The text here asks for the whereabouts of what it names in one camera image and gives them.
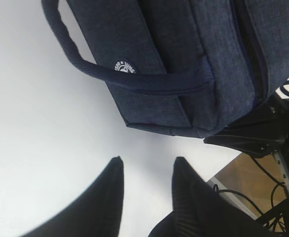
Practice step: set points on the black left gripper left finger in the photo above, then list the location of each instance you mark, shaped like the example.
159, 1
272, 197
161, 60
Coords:
97, 212

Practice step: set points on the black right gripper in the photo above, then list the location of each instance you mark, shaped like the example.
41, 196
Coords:
261, 132

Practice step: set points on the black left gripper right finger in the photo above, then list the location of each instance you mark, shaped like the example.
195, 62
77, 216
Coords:
200, 212

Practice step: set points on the dark navy fabric lunch bag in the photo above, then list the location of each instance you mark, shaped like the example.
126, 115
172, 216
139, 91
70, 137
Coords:
180, 67

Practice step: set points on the grey metal table frame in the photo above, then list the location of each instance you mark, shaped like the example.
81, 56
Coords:
253, 185

